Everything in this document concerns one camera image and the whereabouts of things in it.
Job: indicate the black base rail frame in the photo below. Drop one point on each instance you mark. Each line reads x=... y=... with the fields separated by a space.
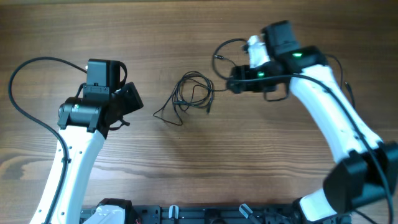
x=269 y=214

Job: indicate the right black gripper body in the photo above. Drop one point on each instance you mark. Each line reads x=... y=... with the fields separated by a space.
x=244 y=71

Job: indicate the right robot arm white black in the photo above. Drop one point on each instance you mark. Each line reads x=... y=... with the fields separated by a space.
x=365 y=166

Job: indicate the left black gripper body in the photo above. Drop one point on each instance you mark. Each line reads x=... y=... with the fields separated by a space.
x=128 y=99

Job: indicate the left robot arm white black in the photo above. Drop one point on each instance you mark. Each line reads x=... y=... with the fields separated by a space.
x=84 y=124

